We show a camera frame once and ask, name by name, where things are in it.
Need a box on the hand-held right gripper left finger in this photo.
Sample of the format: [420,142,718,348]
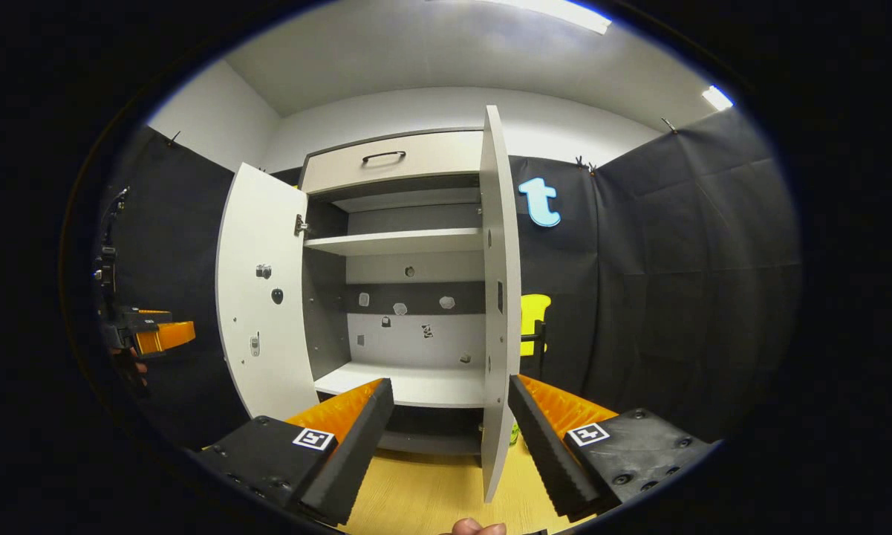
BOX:
[197,378,396,527]

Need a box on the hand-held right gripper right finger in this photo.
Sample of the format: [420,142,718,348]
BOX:
[508,373,720,525]

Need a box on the cabinet door with camera sticker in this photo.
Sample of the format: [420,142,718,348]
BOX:
[215,162,320,421]

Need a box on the cabinet door with headphone sticker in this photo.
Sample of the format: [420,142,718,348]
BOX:
[479,105,547,505]

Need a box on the double-door shoe cabinet body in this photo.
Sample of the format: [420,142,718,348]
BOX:
[297,128,491,455]

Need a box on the black backdrop cloth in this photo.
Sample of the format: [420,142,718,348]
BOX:
[100,108,803,447]

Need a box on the white cabinet drawer black handle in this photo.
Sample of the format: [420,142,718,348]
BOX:
[301,132,485,195]

